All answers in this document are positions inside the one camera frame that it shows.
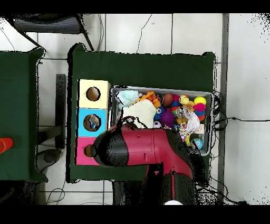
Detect shallow wire mesh bin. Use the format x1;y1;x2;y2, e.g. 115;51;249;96
107;85;214;156

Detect light blue knitted cloth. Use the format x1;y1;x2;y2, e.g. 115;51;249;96
116;90;140;107

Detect cream knitted cloth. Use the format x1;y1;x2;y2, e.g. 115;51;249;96
121;99;157;129

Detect orange cup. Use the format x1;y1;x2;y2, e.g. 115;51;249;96
0;137;14;154

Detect black cable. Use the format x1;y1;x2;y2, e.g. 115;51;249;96
211;116;270;130

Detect colourful patterned cloth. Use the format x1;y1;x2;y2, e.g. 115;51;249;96
174;123;190;146

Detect dark green side table cloth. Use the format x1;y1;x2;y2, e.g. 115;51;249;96
0;47;49;183

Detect orange toy building brick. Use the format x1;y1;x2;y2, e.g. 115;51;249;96
138;91;162;108

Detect globe print ball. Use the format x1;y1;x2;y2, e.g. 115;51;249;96
191;137;204;150

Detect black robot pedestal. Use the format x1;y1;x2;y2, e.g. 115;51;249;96
112;180;146;205

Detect black chair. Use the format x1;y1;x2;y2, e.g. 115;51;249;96
8;13;94;51

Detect grey round base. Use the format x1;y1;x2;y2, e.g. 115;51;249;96
35;148;62;172

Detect blue fuzzy toy with eyes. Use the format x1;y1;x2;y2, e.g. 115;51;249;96
153;106;166;122

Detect wooden box with three holes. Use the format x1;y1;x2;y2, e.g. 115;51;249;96
74;79;111;166

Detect crushed clear plastic bottle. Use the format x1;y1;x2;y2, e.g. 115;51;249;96
88;117;100;130

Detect purple spiky ball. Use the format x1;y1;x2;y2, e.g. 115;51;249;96
160;108;176;128

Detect black upright panel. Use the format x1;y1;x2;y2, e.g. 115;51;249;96
55;73;66;149

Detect crushed silver can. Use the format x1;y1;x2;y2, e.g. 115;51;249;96
176;106;187;118

